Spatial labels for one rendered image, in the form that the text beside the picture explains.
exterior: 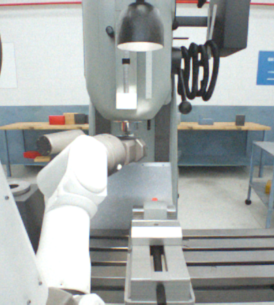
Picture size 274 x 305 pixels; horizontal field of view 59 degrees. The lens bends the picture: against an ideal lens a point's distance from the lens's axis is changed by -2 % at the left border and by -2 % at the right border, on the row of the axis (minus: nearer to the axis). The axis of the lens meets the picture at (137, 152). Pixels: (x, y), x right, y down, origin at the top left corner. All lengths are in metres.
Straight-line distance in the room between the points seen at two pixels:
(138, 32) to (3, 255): 0.30
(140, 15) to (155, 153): 0.71
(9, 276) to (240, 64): 5.15
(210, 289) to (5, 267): 0.59
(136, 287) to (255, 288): 0.33
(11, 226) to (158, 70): 0.43
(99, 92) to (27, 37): 4.84
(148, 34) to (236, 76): 4.83
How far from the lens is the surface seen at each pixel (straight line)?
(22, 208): 0.66
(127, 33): 0.38
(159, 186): 1.01
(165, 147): 1.01
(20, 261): 0.20
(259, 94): 5.35
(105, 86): 0.54
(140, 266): 0.58
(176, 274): 0.57
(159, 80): 0.54
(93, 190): 0.36
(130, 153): 0.54
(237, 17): 0.91
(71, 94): 4.99
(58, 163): 0.42
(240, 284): 0.74
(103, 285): 0.70
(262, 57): 5.39
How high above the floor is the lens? 1.36
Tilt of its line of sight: 13 degrees down
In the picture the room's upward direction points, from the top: straight up
